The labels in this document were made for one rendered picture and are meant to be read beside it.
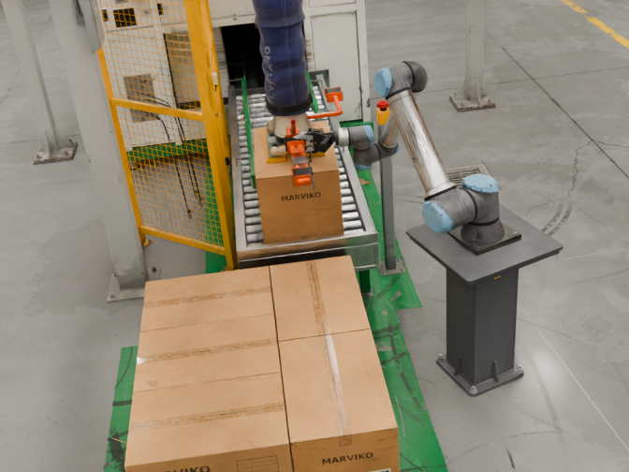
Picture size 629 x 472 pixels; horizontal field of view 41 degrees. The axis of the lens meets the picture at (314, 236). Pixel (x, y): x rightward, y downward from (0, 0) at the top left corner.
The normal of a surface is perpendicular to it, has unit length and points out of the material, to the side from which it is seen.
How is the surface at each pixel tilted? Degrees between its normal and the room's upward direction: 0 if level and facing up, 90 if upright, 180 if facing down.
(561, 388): 0
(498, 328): 90
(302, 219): 90
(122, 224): 90
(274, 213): 90
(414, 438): 0
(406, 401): 0
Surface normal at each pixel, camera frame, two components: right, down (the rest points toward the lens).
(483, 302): 0.44, 0.43
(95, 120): 0.11, 0.50
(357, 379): -0.08, -0.85
